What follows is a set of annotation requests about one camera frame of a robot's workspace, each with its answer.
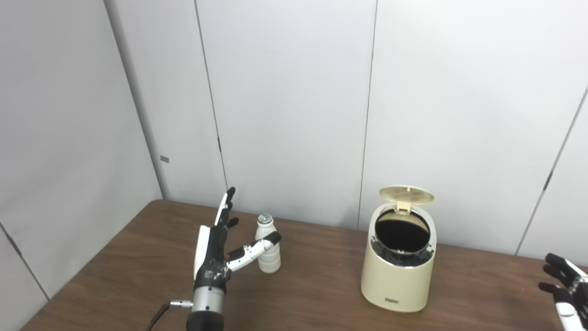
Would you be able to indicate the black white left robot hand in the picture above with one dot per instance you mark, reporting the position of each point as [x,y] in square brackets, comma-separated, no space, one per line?
[211,262]

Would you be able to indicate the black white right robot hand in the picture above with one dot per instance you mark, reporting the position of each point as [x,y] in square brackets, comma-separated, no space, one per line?
[574,299]

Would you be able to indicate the small white plastic bottle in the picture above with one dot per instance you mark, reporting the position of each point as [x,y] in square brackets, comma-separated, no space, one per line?
[271,259]

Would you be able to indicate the round cream bin lid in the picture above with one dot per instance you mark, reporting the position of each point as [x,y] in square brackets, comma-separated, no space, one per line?
[406,194]

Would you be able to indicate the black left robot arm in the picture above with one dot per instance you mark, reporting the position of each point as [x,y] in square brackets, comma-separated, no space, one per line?
[206,308]

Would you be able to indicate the cream-colored bin body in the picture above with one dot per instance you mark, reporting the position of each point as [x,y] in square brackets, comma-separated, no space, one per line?
[397,285]

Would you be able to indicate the black bin liner bag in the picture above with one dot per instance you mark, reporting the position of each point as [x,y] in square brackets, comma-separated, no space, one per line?
[402,232]

